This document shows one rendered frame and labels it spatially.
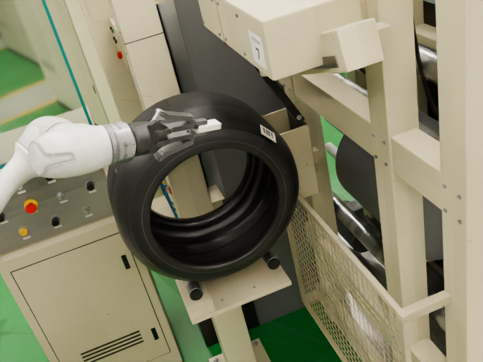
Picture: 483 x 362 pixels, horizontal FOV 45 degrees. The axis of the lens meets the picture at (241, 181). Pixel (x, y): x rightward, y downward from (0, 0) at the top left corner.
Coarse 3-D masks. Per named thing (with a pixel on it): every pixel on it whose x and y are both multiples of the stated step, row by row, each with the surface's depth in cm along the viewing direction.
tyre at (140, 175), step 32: (192, 96) 179; (224, 96) 184; (224, 128) 167; (256, 128) 172; (256, 160) 207; (288, 160) 180; (128, 192) 167; (256, 192) 212; (288, 192) 183; (128, 224) 171; (160, 224) 206; (192, 224) 210; (224, 224) 214; (256, 224) 207; (288, 224) 193; (160, 256) 177; (192, 256) 203; (224, 256) 202; (256, 256) 190
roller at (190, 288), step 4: (188, 284) 192; (192, 284) 191; (196, 284) 191; (188, 288) 191; (192, 288) 190; (196, 288) 190; (200, 288) 190; (188, 292) 190; (192, 292) 189; (196, 292) 189; (200, 292) 189; (192, 296) 189; (196, 296) 190; (200, 296) 190
